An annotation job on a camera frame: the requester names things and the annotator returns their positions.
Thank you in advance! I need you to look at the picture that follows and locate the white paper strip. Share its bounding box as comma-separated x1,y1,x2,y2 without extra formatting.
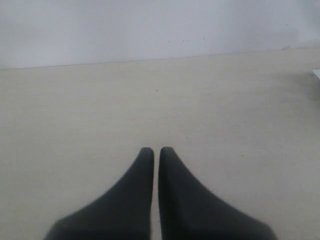
311,69,320,81

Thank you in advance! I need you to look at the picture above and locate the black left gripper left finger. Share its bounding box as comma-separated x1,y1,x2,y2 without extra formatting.
45,147,154,240

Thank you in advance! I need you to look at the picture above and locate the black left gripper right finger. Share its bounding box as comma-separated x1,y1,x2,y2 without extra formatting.
158,147,277,240

